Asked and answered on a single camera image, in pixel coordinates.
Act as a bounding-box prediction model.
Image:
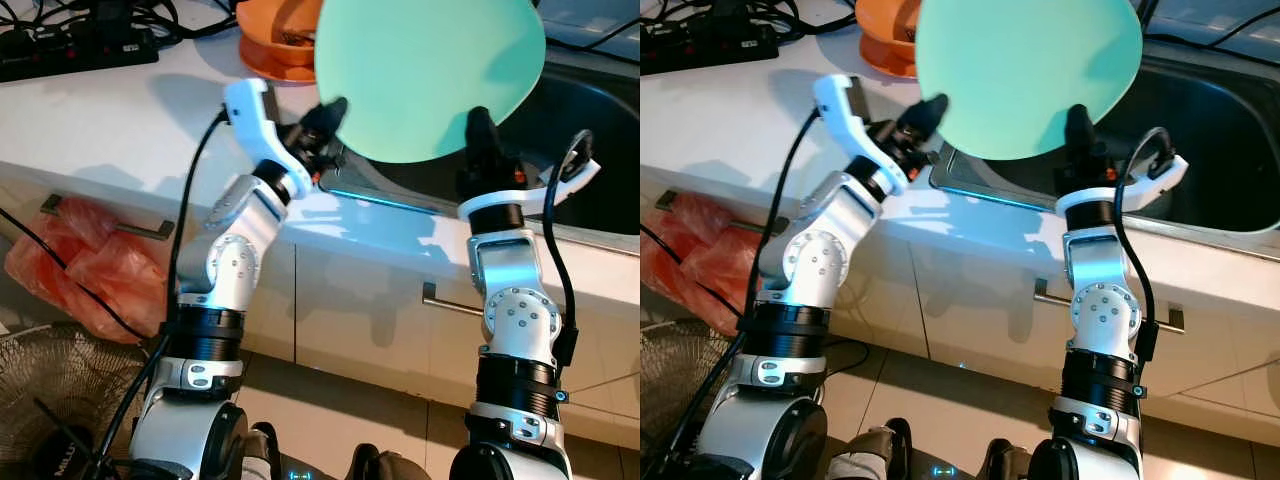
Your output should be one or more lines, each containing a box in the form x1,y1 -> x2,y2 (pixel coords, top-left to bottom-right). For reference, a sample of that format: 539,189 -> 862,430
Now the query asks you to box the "black power strip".
640,18 -> 781,76
0,22 -> 161,84

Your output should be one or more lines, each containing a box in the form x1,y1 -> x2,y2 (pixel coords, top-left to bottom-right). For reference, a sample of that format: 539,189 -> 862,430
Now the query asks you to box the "red plastic bag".
3,195 -> 171,346
640,190 -> 761,336

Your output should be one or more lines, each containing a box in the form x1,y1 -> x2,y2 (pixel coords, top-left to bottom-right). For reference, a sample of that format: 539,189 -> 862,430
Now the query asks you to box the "black looped cable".
830,340 -> 871,376

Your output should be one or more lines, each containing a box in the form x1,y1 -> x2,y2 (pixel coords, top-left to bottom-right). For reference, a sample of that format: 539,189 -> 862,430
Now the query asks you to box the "metal cabinet handle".
1033,277 -> 1186,336
40,193 -> 178,243
655,188 -> 766,236
420,282 -> 491,319

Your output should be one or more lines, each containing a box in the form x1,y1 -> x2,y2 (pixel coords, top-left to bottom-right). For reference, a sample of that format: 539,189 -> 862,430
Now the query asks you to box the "thin black cable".
640,225 -> 746,321
0,205 -> 151,341

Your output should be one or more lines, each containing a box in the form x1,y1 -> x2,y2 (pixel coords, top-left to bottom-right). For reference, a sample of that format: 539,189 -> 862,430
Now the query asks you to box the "metal grille fan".
0,322 -> 166,480
640,318 -> 746,480

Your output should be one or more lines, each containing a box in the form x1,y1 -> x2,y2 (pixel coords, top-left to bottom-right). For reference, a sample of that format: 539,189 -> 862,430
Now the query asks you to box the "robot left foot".
240,420 -> 283,480
830,418 -> 911,480

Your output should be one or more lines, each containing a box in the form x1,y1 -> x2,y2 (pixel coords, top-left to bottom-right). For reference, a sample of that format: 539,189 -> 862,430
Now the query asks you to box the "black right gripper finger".
466,105 -> 501,166
1063,103 -> 1096,161

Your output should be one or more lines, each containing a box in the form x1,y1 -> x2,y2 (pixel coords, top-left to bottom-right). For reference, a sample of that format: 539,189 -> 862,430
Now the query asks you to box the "orange bowl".
855,0 -> 926,56
236,0 -> 326,63

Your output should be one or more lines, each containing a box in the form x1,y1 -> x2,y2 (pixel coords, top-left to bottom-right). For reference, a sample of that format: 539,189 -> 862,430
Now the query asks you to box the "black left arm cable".
660,105 -> 826,480
100,108 -> 231,480

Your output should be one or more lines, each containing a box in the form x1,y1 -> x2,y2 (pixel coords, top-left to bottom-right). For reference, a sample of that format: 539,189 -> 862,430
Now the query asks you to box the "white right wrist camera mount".
458,155 -> 601,223
1055,150 -> 1189,216

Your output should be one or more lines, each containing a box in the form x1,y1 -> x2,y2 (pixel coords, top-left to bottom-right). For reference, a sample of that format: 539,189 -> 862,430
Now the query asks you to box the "orange plate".
858,40 -> 921,79
238,40 -> 321,83

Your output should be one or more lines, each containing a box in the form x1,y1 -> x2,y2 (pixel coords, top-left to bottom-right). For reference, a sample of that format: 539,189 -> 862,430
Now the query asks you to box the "green plate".
313,0 -> 546,164
915,0 -> 1143,161

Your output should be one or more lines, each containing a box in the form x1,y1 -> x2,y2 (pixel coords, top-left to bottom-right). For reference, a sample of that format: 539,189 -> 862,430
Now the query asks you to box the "steel sink basin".
318,60 -> 641,226
930,50 -> 1280,236

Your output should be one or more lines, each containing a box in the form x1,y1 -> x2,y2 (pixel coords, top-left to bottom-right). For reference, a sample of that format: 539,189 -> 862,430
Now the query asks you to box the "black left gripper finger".
900,93 -> 950,141
300,96 -> 350,151

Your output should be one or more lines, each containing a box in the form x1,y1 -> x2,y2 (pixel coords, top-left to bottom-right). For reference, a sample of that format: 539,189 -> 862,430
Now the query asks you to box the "white sink cabinet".
640,150 -> 1280,451
0,150 -> 641,451

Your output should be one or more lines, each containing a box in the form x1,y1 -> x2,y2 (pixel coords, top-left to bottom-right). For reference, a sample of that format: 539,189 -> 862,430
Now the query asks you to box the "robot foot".
240,420 -> 283,480
345,442 -> 431,480
830,418 -> 911,480
975,438 -> 1041,480

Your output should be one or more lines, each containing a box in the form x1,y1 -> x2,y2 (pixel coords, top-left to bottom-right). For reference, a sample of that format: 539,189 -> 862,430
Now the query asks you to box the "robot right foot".
345,442 -> 431,480
975,438 -> 1041,480

